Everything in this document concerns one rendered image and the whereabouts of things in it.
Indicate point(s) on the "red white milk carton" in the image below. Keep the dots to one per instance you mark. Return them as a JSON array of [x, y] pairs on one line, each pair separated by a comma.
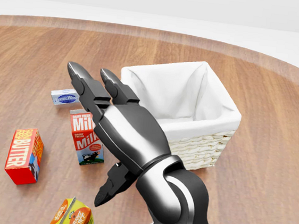
[[87, 143]]

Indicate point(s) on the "orange juice carton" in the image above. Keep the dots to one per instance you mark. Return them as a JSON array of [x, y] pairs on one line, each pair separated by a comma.
[[74, 217]]

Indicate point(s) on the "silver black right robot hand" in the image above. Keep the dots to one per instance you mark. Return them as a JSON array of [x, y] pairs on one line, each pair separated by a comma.
[[126, 131]]

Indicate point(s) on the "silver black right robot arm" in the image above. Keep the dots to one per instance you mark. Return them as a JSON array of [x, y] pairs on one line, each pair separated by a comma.
[[180, 195]]

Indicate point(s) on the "wicker basket with white liner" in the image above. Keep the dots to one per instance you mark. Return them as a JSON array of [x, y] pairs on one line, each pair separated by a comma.
[[192, 113]]

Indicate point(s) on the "red butter box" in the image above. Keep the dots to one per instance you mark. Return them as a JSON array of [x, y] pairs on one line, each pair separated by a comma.
[[23, 155]]

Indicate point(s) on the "blue white cream cheese box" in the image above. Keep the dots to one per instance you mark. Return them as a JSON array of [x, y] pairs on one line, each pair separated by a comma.
[[64, 97]]

